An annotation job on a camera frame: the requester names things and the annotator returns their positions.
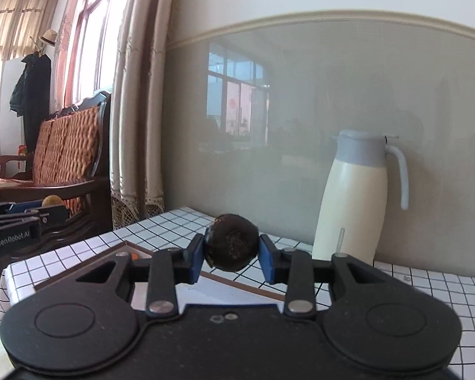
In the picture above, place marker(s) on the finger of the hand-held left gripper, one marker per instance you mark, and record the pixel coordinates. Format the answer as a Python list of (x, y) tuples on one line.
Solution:
[(55, 215), (19, 209)]

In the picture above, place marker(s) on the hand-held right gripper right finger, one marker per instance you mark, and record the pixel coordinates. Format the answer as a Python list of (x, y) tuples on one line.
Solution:
[(267, 261)]

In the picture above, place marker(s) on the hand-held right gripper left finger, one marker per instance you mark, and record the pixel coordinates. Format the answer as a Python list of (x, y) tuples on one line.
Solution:
[(196, 259)]

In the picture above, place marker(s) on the small tan fruit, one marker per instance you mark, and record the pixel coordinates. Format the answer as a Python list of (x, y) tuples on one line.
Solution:
[(52, 200)]

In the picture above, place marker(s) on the dark brown round fruit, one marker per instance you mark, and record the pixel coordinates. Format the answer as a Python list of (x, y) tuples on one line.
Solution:
[(231, 243)]

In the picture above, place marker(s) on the white tray with brown rim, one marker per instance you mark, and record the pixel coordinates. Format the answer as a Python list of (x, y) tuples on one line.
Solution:
[(229, 289)]

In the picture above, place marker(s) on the dark wooden sofa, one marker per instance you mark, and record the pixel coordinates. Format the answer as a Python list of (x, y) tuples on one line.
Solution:
[(91, 190)]

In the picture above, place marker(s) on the orange woven sofa cushion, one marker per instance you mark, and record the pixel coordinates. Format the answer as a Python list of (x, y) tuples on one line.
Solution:
[(71, 146)]

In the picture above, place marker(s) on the white cabinet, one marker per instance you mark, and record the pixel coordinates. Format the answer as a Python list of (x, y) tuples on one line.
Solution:
[(8, 126)]

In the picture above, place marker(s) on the cream and grey thermos jug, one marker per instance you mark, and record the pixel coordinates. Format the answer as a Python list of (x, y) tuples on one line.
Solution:
[(350, 206)]

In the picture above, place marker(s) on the black hanging coat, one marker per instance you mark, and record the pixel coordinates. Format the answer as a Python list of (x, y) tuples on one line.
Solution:
[(33, 95)]

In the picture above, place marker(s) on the beige embroidered curtain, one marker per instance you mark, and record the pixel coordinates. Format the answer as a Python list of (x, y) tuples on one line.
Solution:
[(142, 107)]

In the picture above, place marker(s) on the white checked tablecloth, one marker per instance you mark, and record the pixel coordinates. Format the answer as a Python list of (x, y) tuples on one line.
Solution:
[(419, 297)]

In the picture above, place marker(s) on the straw hat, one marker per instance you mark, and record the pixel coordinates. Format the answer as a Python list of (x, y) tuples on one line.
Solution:
[(48, 37)]

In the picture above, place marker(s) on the sheer striped curtain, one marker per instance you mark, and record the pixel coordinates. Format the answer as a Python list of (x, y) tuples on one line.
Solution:
[(12, 27)]

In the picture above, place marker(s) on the red framed window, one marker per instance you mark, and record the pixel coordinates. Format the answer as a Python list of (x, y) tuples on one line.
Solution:
[(103, 35)]

